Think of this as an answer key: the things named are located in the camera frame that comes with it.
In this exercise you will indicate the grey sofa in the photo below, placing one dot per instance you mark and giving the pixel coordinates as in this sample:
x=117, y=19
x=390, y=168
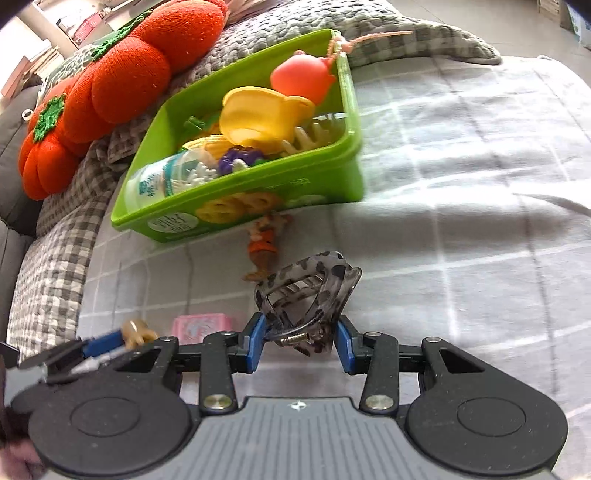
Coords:
x=14, y=152

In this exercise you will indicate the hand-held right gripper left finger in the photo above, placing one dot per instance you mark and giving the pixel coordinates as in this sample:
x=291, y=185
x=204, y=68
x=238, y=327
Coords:
x=254, y=344

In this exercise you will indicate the checked grey quilt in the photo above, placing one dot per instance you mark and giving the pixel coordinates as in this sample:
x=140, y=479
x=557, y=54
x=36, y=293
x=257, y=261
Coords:
x=46, y=258

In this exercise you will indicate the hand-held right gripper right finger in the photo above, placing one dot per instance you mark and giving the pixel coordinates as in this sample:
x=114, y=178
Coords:
x=345, y=346

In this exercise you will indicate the orange tiger figurine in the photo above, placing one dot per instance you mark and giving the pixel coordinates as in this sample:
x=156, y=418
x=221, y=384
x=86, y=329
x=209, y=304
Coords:
x=263, y=244

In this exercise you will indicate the beige hair claw clip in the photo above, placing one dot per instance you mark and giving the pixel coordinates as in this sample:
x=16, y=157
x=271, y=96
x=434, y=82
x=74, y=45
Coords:
x=304, y=138

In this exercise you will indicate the small pink box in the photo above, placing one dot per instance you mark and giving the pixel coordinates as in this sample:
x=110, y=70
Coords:
x=198, y=325

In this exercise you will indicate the green plastic box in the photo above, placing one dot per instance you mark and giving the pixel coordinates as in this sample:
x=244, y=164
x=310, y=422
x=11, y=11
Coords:
x=277, y=184

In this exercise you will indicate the checked grey pillow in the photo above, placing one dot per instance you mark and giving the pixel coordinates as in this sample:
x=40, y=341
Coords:
x=415, y=32

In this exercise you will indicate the wooden shelf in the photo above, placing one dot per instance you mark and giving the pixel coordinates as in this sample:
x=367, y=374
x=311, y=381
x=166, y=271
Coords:
x=549, y=5

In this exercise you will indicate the grey grid bed sheet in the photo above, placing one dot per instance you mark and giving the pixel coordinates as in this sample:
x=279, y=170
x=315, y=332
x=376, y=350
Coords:
x=461, y=184

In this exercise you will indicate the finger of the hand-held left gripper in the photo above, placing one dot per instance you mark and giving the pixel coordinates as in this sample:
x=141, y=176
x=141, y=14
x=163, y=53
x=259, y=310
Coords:
x=69, y=371
x=104, y=344

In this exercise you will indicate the yellow toy corn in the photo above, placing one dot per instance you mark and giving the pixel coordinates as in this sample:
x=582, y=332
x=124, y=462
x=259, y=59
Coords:
x=207, y=143

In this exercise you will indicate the translucent brown hair claw clip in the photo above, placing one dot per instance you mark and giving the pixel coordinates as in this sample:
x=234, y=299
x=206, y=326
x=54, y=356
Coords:
x=332, y=270

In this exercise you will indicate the red plastic toy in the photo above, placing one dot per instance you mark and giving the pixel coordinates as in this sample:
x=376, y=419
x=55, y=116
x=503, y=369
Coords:
x=300, y=78

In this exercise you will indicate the purple toy grapes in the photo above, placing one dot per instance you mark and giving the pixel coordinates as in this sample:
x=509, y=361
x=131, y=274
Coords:
x=231, y=161

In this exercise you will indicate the orange pumpkin cushion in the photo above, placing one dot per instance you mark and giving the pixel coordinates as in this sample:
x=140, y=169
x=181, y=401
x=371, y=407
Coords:
x=138, y=78
x=46, y=157

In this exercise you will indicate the yellow toy pot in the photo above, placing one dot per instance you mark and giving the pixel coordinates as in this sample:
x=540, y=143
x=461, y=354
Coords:
x=254, y=115

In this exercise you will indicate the clear cotton swab jar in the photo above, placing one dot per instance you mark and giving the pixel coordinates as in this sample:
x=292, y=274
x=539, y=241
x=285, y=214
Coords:
x=161, y=180

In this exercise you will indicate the small tan hair clip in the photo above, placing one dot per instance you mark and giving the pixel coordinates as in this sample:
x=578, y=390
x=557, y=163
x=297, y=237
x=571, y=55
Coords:
x=138, y=334

